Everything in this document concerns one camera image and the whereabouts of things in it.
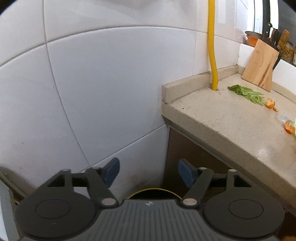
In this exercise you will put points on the glass jar of pasta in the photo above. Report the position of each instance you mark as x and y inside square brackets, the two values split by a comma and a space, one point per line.
[286, 52]

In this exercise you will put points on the wooden knife block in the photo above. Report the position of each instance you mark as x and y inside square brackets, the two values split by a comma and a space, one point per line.
[261, 62]

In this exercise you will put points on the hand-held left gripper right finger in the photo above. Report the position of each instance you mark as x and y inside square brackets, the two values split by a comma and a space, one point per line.
[186, 173]

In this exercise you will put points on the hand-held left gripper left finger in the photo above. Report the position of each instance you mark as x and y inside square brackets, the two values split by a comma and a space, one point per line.
[112, 171]

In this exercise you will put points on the dark metal pan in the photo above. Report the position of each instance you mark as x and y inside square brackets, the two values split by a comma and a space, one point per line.
[254, 34]

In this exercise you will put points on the light green lettuce leaf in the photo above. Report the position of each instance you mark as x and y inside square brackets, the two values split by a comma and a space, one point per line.
[247, 93]

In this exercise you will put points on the orange peel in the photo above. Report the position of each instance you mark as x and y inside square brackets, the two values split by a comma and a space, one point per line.
[270, 103]
[289, 128]

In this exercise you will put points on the black sharpening steel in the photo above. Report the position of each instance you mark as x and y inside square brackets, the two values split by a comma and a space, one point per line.
[277, 61]

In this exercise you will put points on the black trash bin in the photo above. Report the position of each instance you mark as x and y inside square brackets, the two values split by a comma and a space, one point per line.
[152, 195]

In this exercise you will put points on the yellow pipe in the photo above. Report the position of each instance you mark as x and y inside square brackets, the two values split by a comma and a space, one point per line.
[211, 46]

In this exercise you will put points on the clear plastic wrapper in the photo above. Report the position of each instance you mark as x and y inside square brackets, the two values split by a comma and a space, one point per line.
[281, 118]

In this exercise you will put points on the white top metal cart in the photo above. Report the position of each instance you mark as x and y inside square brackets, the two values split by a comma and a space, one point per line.
[5, 208]

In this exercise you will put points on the orange bowl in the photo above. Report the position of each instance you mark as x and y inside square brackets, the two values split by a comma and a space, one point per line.
[252, 40]

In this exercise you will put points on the dark brown base cabinet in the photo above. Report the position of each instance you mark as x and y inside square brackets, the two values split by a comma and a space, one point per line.
[196, 157]

